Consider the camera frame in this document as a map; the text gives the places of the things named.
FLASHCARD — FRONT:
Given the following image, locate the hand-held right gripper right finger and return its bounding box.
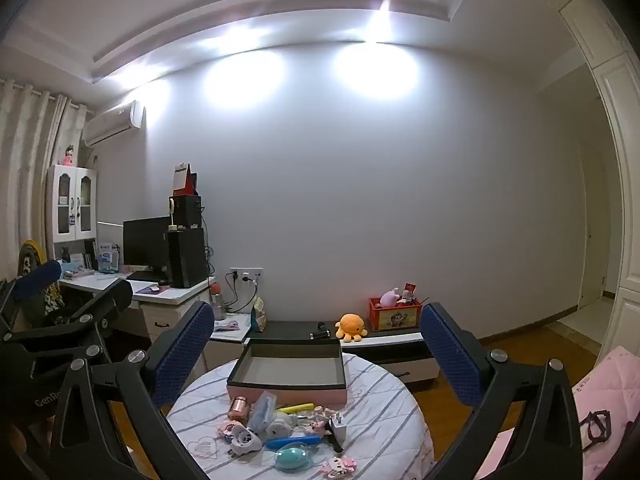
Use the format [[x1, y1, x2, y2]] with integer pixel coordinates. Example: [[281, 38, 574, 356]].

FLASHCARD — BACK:
[[419, 301, 586, 480]]

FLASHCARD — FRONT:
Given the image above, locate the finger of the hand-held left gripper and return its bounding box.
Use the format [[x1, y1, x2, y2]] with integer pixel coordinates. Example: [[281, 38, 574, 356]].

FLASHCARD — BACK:
[[0, 259, 63, 333], [0, 277, 134, 368]]

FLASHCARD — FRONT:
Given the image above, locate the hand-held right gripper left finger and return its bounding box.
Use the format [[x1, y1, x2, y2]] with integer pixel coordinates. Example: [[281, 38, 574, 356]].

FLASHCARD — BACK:
[[49, 301, 216, 480]]

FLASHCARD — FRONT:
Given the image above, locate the rose gold metal cup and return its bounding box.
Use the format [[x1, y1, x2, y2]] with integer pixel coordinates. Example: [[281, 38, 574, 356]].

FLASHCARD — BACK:
[[229, 396, 253, 423]]

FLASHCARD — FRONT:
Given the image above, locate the clear plastic packet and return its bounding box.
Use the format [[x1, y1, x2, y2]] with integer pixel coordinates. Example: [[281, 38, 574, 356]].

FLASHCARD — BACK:
[[247, 391, 278, 433]]

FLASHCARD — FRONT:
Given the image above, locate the white plastic toy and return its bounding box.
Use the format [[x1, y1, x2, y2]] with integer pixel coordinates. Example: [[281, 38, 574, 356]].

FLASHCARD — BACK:
[[231, 427, 263, 456]]

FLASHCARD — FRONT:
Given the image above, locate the pink storage box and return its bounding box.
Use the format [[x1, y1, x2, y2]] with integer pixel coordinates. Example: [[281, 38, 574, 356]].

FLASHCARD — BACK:
[[226, 337, 348, 407]]

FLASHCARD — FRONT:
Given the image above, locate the white charger plug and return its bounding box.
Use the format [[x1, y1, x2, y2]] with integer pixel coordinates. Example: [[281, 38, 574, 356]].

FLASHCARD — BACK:
[[327, 412, 353, 443]]

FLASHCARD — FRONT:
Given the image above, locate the blue highlighter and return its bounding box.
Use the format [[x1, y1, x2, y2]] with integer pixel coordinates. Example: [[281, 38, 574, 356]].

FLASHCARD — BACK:
[[265, 435, 321, 450]]

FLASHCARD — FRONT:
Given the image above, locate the teal oval case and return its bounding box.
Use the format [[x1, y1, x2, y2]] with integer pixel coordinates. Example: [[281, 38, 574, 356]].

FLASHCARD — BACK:
[[275, 447, 313, 472]]

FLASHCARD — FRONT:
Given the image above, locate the chair with yellow-black jacket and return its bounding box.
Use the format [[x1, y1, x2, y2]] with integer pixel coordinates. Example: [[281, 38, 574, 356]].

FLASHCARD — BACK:
[[17, 240, 68, 326]]

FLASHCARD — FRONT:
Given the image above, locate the white desk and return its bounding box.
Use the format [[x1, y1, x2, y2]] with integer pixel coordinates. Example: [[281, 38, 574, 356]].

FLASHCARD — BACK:
[[57, 267, 217, 356]]

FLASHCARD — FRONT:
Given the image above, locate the low black-top cabinet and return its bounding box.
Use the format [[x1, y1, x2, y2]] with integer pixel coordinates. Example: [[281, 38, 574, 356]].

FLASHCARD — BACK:
[[245, 319, 441, 388]]

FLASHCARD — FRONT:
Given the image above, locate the white glass-door cabinet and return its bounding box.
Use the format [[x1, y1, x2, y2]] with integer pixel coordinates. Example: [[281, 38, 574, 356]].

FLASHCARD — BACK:
[[46, 164, 99, 246]]

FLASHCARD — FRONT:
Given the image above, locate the orange-lid bottle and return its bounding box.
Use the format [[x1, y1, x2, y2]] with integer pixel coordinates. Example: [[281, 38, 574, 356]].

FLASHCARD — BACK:
[[210, 282, 226, 321]]

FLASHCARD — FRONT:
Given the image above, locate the red toy crate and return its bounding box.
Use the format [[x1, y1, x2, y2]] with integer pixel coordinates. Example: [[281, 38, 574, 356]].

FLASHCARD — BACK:
[[369, 296, 421, 332]]

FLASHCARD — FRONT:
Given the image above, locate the black monitor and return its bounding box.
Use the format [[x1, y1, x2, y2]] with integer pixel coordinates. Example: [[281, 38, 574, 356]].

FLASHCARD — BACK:
[[122, 216, 173, 281]]

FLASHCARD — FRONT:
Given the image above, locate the black computer tower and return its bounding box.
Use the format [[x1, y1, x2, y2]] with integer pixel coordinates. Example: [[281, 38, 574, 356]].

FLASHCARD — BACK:
[[166, 227, 208, 289]]

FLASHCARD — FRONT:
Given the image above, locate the orange octopus plush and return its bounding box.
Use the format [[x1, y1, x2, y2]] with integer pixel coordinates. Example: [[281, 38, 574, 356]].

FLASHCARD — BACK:
[[334, 313, 368, 343]]

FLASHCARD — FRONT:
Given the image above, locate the black speaker box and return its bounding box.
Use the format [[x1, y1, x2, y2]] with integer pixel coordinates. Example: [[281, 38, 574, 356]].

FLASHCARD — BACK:
[[172, 194, 203, 229]]

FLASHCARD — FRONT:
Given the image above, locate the beige curtain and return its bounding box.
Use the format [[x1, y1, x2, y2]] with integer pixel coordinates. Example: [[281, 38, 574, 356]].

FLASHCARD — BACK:
[[0, 77, 88, 286]]

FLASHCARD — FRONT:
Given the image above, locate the red paper box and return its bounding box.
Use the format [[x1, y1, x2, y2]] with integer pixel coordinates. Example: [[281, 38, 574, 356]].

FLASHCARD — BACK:
[[172, 162, 200, 197]]

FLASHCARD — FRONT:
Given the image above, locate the pink blanket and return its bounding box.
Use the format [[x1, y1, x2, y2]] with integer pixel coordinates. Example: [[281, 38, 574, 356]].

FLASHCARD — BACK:
[[472, 345, 640, 480]]

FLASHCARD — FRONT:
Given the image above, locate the white air conditioner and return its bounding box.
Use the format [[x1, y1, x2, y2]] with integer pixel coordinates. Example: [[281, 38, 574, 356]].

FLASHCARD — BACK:
[[81, 100, 146, 148]]

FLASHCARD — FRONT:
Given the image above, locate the white door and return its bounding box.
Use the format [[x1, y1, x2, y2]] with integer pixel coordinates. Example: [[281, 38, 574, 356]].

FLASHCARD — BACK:
[[577, 137, 608, 311]]

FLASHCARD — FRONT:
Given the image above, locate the white wardrobe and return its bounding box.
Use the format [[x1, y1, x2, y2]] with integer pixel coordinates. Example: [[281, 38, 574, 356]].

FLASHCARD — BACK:
[[557, 0, 640, 361]]

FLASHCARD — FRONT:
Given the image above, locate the black strap frame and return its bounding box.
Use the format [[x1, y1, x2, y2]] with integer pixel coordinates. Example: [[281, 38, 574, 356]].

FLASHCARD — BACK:
[[579, 409, 613, 443]]

